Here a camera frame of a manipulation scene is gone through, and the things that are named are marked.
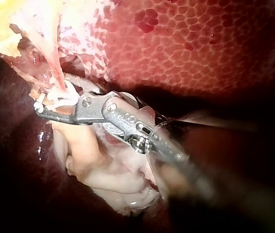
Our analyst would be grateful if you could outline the thin tube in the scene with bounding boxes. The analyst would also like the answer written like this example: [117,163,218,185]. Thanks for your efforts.
[45,43,70,94]

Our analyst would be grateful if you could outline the right arm instrument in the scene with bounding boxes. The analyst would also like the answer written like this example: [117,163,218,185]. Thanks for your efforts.
[73,90,192,168]

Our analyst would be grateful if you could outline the pale fatty tissue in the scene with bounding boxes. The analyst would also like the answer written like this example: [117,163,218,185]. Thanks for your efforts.
[0,0,112,98]
[51,120,167,218]

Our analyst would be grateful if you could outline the dark red liver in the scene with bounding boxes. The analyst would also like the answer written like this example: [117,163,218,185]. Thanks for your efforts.
[0,0,275,233]

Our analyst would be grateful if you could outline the right arm instrument jaw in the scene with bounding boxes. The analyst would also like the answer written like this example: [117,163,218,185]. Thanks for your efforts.
[64,73,103,95]
[33,101,77,123]

